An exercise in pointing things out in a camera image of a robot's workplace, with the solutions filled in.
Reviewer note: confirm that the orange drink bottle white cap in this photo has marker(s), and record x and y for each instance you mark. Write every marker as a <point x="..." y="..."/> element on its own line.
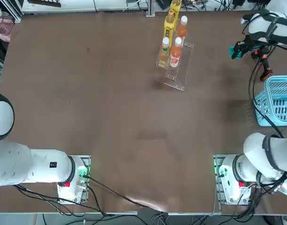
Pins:
<point x="182" y="29"/>

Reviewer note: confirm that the dark power adapter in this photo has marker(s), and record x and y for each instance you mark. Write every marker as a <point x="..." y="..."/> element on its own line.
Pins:
<point x="164" y="3"/>

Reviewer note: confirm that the light blue plastic basket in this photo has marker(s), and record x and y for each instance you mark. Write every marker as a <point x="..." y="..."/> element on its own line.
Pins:
<point x="265" y="114"/>

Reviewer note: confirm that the aluminium arm base plate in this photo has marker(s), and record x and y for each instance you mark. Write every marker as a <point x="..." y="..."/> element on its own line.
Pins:
<point x="217" y="161"/>
<point x="87" y="160"/>

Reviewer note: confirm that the reddish drink bottle white cap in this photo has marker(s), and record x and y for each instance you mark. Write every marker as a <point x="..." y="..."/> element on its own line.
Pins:
<point x="175" y="55"/>

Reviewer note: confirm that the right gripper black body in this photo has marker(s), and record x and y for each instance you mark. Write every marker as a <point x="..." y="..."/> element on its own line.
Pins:
<point x="246" y="47"/>

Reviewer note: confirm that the aluminium frame profile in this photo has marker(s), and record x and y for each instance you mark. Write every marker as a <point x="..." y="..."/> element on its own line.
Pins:
<point x="15" y="11"/>

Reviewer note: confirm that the aluminium frame post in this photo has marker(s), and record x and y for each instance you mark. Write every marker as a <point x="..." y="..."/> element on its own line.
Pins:
<point x="150" y="9"/>

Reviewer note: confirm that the clear acrylic stepped shelf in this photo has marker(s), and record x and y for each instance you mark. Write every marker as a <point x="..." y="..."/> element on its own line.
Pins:
<point x="180" y="77"/>

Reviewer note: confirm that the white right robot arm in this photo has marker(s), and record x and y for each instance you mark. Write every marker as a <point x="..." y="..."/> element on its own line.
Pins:
<point x="258" y="25"/>

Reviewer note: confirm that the yellow drink bottle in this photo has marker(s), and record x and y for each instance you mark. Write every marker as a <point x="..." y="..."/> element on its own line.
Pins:
<point x="169" y="27"/>
<point x="175" y="5"/>

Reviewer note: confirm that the teal potato chips packet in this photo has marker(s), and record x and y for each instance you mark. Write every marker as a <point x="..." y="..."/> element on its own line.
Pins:
<point x="231" y="51"/>

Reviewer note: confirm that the pale yellow bottle white cap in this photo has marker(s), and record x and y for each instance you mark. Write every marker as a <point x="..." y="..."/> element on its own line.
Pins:
<point x="164" y="52"/>

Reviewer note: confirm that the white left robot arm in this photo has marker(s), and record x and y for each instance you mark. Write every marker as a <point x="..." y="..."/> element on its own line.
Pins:
<point x="40" y="168"/>

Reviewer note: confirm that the black slotted rack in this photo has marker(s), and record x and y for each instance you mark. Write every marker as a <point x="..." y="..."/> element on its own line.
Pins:
<point x="47" y="2"/>

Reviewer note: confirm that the pink plastic basket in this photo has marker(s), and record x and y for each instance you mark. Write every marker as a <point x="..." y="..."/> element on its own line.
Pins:
<point x="4" y="29"/>

